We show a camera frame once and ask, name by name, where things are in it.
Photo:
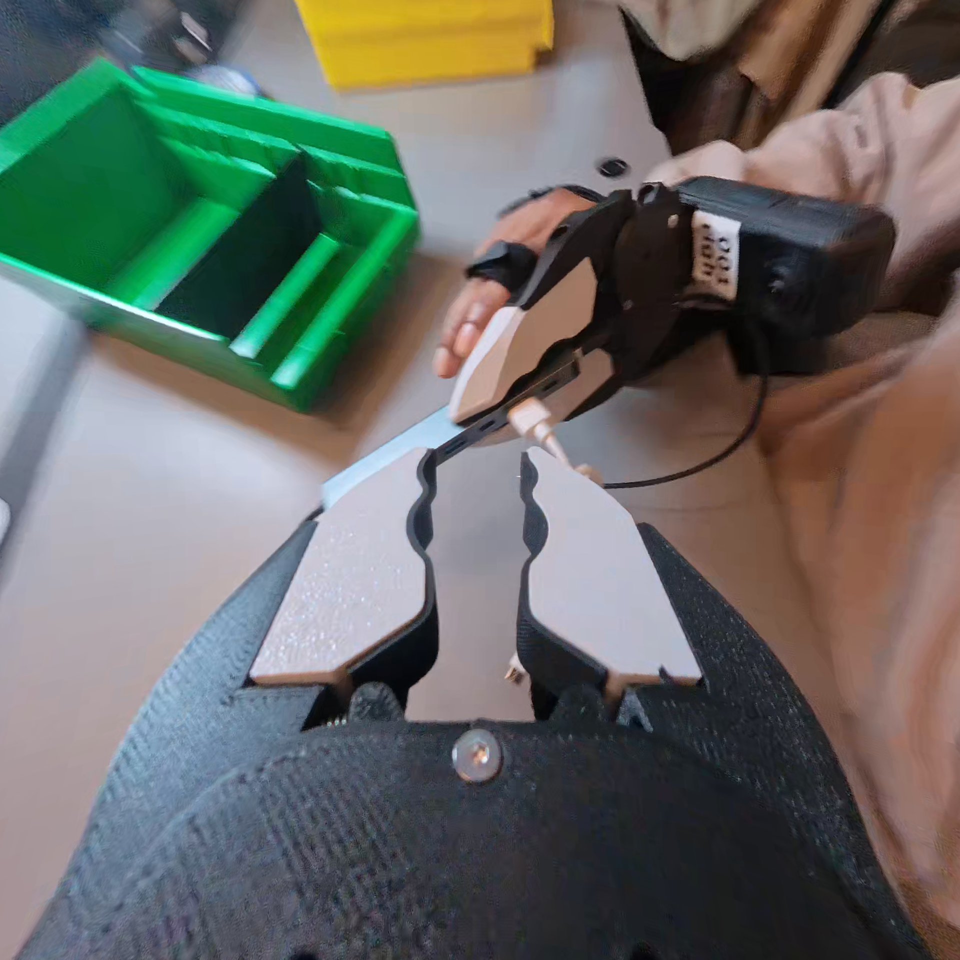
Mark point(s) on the green plastic bin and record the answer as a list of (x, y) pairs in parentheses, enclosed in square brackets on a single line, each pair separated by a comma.
[(90, 187)]

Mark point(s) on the black bin divider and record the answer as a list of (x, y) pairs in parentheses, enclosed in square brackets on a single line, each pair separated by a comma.
[(247, 262)]

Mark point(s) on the person's beige hoodie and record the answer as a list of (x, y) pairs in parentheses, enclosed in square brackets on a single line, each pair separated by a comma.
[(885, 525)]

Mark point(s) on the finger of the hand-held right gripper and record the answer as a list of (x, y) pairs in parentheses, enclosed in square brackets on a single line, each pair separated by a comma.
[(596, 379), (517, 345)]

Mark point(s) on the yellow plastic bin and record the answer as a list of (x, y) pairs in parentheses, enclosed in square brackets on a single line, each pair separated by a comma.
[(420, 37)]

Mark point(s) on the black round table grommet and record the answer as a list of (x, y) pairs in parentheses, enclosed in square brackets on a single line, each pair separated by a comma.
[(612, 166)]

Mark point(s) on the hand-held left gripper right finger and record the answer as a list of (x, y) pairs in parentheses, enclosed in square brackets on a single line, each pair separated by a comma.
[(600, 600)]

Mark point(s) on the grey usb hub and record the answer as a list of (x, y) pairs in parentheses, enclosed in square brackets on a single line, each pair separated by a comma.
[(390, 457)]

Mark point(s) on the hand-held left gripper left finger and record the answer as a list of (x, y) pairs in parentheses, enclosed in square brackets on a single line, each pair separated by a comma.
[(352, 592)]

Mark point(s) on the person's right hand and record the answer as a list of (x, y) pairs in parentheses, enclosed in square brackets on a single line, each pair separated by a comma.
[(469, 322)]

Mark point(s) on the person's right forearm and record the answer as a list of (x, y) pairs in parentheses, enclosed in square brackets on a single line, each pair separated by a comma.
[(825, 135)]

